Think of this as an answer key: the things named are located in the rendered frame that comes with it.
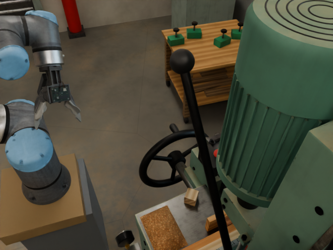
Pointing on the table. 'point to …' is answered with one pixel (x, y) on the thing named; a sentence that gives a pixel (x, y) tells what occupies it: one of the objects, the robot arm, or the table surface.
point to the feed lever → (186, 68)
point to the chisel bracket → (241, 214)
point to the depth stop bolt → (245, 238)
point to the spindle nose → (246, 204)
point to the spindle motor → (275, 94)
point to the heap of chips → (163, 230)
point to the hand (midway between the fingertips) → (59, 126)
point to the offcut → (191, 197)
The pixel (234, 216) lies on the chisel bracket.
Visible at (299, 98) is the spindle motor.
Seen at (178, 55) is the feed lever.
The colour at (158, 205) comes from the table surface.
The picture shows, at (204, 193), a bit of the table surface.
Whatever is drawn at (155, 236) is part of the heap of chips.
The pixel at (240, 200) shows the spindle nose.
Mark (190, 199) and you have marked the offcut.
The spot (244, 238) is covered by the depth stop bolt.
